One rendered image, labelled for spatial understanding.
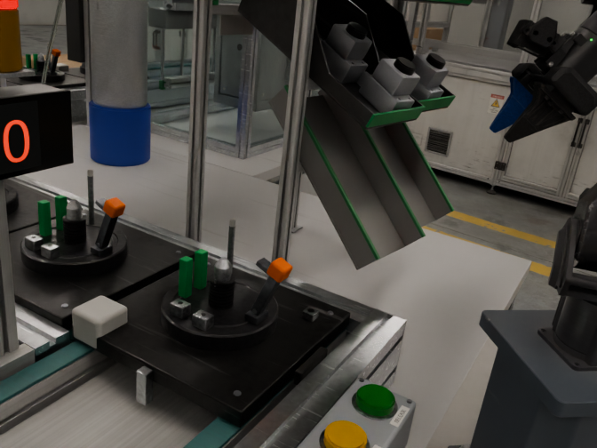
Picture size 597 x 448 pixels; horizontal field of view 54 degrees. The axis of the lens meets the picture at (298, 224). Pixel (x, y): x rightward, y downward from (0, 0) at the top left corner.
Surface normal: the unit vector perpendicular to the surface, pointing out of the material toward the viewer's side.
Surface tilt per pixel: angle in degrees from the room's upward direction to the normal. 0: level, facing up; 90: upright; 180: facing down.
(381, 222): 45
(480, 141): 90
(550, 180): 90
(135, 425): 0
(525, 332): 0
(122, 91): 90
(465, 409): 0
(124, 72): 90
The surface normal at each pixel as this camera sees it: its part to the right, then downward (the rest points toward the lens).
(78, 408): 0.11, -0.92
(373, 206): 0.61, -0.42
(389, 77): -0.70, 0.18
